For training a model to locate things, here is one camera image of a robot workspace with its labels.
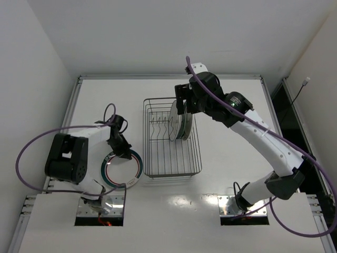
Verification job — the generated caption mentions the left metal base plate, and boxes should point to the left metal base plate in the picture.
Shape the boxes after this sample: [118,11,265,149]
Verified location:
[76,195,124,218]

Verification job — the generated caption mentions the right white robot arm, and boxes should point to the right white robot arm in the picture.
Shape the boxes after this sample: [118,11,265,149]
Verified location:
[174,72,305,212]

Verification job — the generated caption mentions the white plate thin green rings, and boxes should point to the white plate thin green rings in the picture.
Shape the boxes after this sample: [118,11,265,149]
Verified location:
[168,100,182,142]

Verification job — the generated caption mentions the grey wire dish rack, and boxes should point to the grey wire dish rack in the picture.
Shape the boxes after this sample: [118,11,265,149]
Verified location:
[143,98,202,178]

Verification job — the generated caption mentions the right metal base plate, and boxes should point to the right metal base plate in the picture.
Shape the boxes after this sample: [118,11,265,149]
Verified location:
[217,195,267,218]

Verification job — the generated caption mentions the small blue patterned plate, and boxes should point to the small blue patterned plate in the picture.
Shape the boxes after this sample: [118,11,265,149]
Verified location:
[176,104,188,139]

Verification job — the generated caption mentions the purple cable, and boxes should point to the purple cable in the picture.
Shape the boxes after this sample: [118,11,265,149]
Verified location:
[15,103,127,211]
[185,55,337,238]

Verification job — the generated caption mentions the black wall cable white plug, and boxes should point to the black wall cable white plug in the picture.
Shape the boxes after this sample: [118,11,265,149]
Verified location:
[280,77,310,124]

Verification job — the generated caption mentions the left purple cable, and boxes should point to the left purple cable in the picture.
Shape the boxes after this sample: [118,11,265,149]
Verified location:
[15,103,127,211]

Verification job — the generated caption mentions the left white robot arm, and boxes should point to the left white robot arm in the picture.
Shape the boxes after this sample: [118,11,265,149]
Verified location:
[45,115,132,213]

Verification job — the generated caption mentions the metal base plate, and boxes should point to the metal base plate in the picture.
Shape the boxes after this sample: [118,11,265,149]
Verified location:
[217,195,267,218]
[76,195,124,218]

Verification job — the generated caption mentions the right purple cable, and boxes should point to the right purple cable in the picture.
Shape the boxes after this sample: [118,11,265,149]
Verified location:
[185,55,337,238]

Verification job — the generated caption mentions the green red rim plate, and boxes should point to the green red rim plate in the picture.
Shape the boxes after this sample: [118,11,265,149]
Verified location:
[101,150,143,188]
[182,113,193,140]

